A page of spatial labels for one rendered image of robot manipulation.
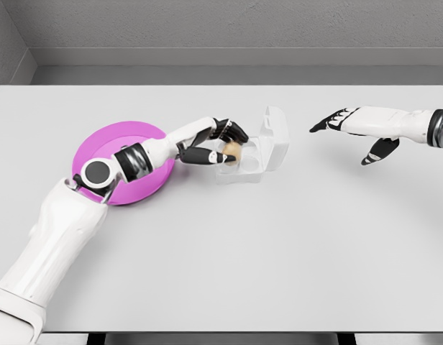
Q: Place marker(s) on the clear plastic egg box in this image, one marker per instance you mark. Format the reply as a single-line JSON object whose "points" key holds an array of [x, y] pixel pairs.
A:
{"points": [[264, 143]]}

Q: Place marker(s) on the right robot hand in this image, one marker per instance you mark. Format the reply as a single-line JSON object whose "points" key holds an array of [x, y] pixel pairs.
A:
{"points": [[365, 124]]}

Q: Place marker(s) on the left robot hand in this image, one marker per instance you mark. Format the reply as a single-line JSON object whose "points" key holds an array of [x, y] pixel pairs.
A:
{"points": [[193, 133]]}

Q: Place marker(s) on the beige egg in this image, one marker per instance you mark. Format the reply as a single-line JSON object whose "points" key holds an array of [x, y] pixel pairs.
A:
{"points": [[233, 149]]}

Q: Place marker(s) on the pink round plate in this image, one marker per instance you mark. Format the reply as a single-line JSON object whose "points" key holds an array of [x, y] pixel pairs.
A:
{"points": [[99, 143]]}

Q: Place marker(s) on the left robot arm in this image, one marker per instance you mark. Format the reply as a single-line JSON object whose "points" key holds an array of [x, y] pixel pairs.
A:
{"points": [[63, 223]]}

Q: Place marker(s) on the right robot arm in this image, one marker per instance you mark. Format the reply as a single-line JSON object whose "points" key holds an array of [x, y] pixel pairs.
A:
{"points": [[428, 126]]}

